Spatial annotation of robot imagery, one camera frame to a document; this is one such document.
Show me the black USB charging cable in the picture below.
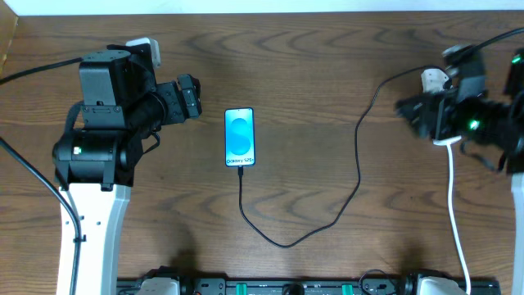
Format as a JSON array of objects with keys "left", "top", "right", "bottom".
[{"left": 237, "top": 64, "right": 447, "bottom": 249}]

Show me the blue screen Galaxy smartphone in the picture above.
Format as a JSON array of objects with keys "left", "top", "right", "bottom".
[{"left": 224, "top": 107, "right": 256, "bottom": 167}]

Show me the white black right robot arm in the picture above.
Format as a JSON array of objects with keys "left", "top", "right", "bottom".
[{"left": 395, "top": 45, "right": 523, "bottom": 294}]

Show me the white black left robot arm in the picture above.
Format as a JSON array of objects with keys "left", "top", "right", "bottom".
[{"left": 52, "top": 38, "right": 202, "bottom": 294}]

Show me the white charger plug adapter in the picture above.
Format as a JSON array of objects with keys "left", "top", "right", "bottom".
[{"left": 421, "top": 68, "right": 451, "bottom": 93}]

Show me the white power strip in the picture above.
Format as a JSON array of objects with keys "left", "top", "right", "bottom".
[{"left": 432, "top": 136, "right": 462, "bottom": 146}]

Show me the white power strip cord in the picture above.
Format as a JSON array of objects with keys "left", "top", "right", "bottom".
[{"left": 445, "top": 143, "right": 472, "bottom": 295}]

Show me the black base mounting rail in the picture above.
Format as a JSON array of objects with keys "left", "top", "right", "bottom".
[{"left": 116, "top": 265, "right": 503, "bottom": 295}]

